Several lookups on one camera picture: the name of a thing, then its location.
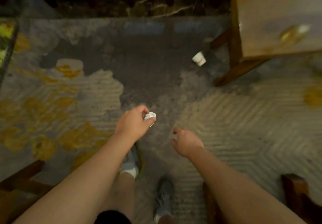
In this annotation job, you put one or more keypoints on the person's left hand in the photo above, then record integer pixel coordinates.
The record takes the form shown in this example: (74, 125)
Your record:
(130, 125)

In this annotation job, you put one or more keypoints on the person's right hand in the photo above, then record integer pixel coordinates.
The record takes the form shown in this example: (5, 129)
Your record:
(187, 143)

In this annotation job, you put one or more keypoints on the person's right thumb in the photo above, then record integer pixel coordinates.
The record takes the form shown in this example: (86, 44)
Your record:
(174, 142)

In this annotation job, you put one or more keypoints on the person's left thumb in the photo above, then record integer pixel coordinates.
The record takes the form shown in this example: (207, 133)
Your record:
(150, 123)

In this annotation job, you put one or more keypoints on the white paper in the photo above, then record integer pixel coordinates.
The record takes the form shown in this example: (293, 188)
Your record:
(150, 116)

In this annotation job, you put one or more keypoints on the person's left forearm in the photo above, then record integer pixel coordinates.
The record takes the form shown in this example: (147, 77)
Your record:
(83, 183)

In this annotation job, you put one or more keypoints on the person's right forearm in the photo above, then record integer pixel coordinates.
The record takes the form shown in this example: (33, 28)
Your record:
(236, 193)

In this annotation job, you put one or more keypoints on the person's left grey shoe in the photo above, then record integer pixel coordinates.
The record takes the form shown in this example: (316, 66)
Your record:
(132, 159)

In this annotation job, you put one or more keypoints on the person's grey shoe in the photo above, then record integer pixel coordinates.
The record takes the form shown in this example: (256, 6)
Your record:
(132, 159)
(164, 196)

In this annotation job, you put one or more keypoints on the person's left white sock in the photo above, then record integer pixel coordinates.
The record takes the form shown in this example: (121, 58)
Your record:
(129, 171)

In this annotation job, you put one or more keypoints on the person's right grey shoe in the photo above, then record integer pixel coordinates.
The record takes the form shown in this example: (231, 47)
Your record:
(164, 196)

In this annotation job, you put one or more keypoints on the person's left leg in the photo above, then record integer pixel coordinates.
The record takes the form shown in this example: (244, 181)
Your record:
(122, 196)

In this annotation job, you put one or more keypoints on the person's leg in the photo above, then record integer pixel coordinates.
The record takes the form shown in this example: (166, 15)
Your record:
(122, 196)
(166, 219)

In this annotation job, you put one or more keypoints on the person's right leg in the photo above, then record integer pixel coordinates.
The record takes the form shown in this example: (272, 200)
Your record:
(166, 219)

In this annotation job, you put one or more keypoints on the white paper cup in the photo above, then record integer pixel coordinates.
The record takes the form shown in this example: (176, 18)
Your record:
(199, 58)

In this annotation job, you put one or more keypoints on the black shorts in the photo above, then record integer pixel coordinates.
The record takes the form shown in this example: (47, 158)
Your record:
(113, 217)

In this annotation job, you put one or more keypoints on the wooden furniture leg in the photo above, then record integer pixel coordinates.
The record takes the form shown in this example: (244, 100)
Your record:
(298, 196)

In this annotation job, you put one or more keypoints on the wooden side table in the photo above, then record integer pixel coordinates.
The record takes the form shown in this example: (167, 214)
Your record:
(271, 25)

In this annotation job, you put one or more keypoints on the yellow and white wrapper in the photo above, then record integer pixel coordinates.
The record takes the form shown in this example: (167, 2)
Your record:
(293, 33)

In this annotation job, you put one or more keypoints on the wooden chair frame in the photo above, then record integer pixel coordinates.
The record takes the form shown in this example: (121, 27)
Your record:
(19, 183)

